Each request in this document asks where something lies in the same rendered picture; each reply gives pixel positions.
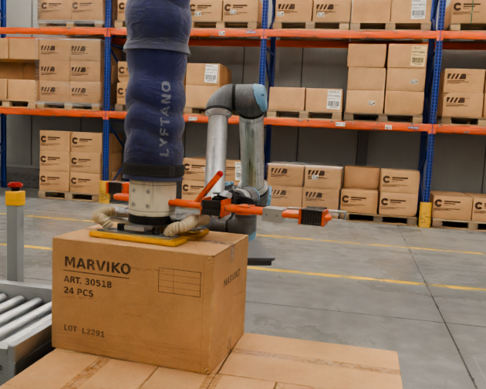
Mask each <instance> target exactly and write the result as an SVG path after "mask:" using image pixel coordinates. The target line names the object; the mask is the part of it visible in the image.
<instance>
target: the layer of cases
mask: <svg viewBox="0 0 486 389"><path fill-rule="evenodd" d="M0 389H403V384H402V378H401V373H400V364H399V358H398V353H397V352H396V351H391V350H379V349H373V348H366V347H354V346H348V345H342V344H335V343H323V342H317V341H311V340H299V339H292V338H286V337H274V336H268V335H261V334H255V333H244V334H243V336H242V337H241V338H240V339H239V341H238V342H237V343H236V344H235V345H234V346H233V347H232V348H231V350H230V351H229V352H228V353H227V355H226V356H225V357H224V358H223V360H222V361H221V362H220V363H219V365H217V366H216V368H215V369H214V370H213V371H212V372H211V374H210V375H207V374H199V373H195V372H190V371H185V370H178V369H173V368H168V367H160V366H155V365H151V364H142V363H138V362H133V361H128V360H121V359H116V358H112V357H104V356H99V355H94V354H90V353H81V352H77V351H72V350H64V349H59V348H56V349H54V350H53V351H52V352H50V353H48V354H47V355H45V356H44V357H43V358H41V359H40V360H38V361H36V362H35V363H34V364H33V365H31V366H30V367H28V368H26V369H25V370H24V371H22V372H21V373H19V374H17V375H16V376H14V377H13V378H12V379H11V380H9V381H7V382H6V383H4V384H3V385H2V386H0Z"/></svg>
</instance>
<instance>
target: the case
mask: <svg viewBox="0 0 486 389"><path fill-rule="evenodd" d="M98 228H102V226H101V225H94V226H91V227H88V228H83V229H80V230H77V231H74V232H69V233H66V234H62V235H57V236H54V237H52V347H55V348H59V349H64V350H72V351H77V352H81V353H90V354H94V355H99V356H104V357H112V358H116V359H121V360H128V361H133V362H138V363H142V364H151V365H155V366H160V367H168V368H173V369H178V370H185V371H190V372H195V373H199V374H207V375H210V374H211V372H212V371H213V370H214V369H215V368H216V366H217V365H219V363H220V362H221V361H222V360H223V358H224V357H225V356H226V355H227V353H228V352H229V351H230V350H231V348H232V347H233V346H234V345H235V344H236V343H237V342H238V341H239V339H240V338H241V337H242V336H243V334H244V328H245V296H246V280H247V264H248V235H243V234H235V233H227V232H213V231H209V233H208V234H206V235H203V236H201V237H199V238H194V237H187V236H184V237H187V242H186V243H184V244H182V245H179V246H176V247H170V246H165V245H153V244H147V243H141V242H130V241H124V240H118V239H111V238H100V237H94V236H90V235H89V231H91V230H94V229H98Z"/></svg>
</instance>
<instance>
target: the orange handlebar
mask: <svg viewBox="0 0 486 389"><path fill-rule="evenodd" d="M113 198H114V199H115V200H118V201H129V194H123V193H118V194H115V195H114V196H113ZM193 201H194V200H186V199H178V198H175V200H169V201H168V204H169V206H177V207H185V208H200V207H201V203H200V202H193ZM262 208H264V207H256V206H255V205H248V204H239V205H233V204H228V205H225V206H224V211H229V212H237V213H235V214H236V215H262ZM282 217H283V218H296V219H299V211H295V210H287V209H286V210H285V211H283V212H282ZM331 220H332V216H331V215H330V214H327V215H326V216H325V222H329V221H331Z"/></svg>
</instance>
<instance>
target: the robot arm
mask: <svg viewBox="0 0 486 389"><path fill-rule="evenodd" d="M267 109H268V102H267V94H266V89H265V87H264V86H263V85H261V84H255V83H254V84H233V83H231V84H228V85H225V86H223V87H221V88H219V89H218V90H216V91H215V92H214V93H213V94H212V95H211V97H210V99H209V100H208V102H207V104H206V107H205V115H206V116H207V117H208V138H207V152H206V165H205V179H204V187H206V185H207V184H208V183H209V181H210V180H211V179H212V178H213V177H214V176H215V175H216V173H217V172H218V171H222V172H223V176H222V177H221V178H220V179H219V181H218V182H217V183H216V185H215V186H214V187H213V188H212V189H211V190H210V191H209V192H208V194H207V195H206V196H205V197H208V196H211V199H212V198H231V204H233V205H239V204H248V205H255V206H256V207H257V205H269V206H271V198H272V186H269V185H268V183H267V181H266V180H265V179H264V112H265V111H267ZM232 111H238V115H239V131H240V149H241V181H240V182H239V183H238V185H234V182H233V181H225V171H226V154H227V139H228V118H230V117H231V115H232ZM235 213H237V212H231V214H230V215H226V216H224V217H220V216H214V215H209V216H210V219H211V220H210V222H209V223H208V224H207V225H200V226H198V227H201V228H207V229H209V231H213V232H227V233H235V234H243V235H248V241H252V240H254V239H255V238H256V232H257V215H236V214H235Z"/></svg>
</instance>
